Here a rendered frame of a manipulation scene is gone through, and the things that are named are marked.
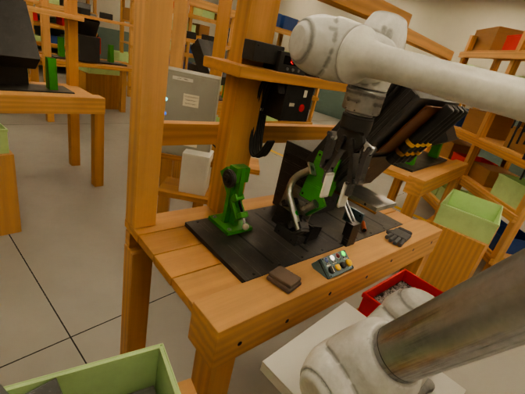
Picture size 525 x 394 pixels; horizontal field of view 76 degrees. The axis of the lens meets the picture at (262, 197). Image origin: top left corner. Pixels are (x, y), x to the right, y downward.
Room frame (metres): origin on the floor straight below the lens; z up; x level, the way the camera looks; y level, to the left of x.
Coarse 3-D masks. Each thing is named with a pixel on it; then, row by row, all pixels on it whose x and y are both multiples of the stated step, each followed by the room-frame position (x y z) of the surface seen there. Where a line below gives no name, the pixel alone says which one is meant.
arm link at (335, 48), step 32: (320, 32) 0.65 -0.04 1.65; (352, 32) 0.66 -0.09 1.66; (320, 64) 0.66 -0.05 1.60; (352, 64) 0.65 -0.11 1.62; (384, 64) 0.61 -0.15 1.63; (416, 64) 0.60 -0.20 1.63; (448, 64) 0.59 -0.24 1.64; (448, 96) 0.59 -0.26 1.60; (480, 96) 0.57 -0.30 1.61; (512, 96) 0.56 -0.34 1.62
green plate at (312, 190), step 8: (320, 152) 1.39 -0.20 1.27; (320, 168) 1.35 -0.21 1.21; (336, 168) 1.31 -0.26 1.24; (312, 176) 1.36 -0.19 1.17; (320, 176) 1.33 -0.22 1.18; (304, 184) 1.36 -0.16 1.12; (312, 184) 1.34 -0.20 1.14; (320, 184) 1.32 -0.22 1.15; (304, 192) 1.35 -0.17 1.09; (312, 192) 1.32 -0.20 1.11
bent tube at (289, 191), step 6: (306, 168) 1.35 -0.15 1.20; (312, 168) 1.37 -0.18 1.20; (294, 174) 1.38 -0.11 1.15; (300, 174) 1.36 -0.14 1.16; (306, 174) 1.35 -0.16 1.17; (312, 174) 1.33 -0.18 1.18; (294, 180) 1.37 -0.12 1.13; (288, 186) 1.37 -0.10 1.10; (288, 192) 1.36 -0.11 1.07; (288, 198) 1.34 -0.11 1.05; (288, 204) 1.33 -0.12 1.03; (294, 204) 1.32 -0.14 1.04; (294, 210) 1.30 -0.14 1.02; (294, 216) 1.28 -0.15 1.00; (294, 222) 1.27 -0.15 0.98
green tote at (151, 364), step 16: (144, 352) 0.53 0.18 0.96; (160, 352) 0.54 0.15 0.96; (80, 368) 0.46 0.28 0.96; (96, 368) 0.47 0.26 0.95; (112, 368) 0.49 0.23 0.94; (128, 368) 0.51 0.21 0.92; (144, 368) 0.53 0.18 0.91; (160, 368) 0.53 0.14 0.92; (16, 384) 0.40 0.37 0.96; (32, 384) 0.41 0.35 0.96; (64, 384) 0.44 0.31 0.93; (80, 384) 0.46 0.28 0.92; (96, 384) 0.47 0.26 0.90; (112, 384) 0.49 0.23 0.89; (128, 384) 0.51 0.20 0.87; (144, 384) 0.53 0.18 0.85; (160, 384) 0.52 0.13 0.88; (176, 384) 0.47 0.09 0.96
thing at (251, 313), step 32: (416, 224) 1.73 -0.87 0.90; (320, 256) 1.18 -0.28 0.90; (352, 256) 1.23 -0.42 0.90; (384, 256) 1.30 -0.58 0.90; (416, 256) 1.58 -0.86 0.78; (256, 288) 0.90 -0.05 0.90; (320, 288) 0.99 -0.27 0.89; (352, 288) 1.16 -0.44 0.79; (192, 320) 0.77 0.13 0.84; (224, 320) 0.73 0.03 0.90; (256, 320) 0.78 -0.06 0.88; (288, 320) 0.89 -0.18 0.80; (224, 352) 0.71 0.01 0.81
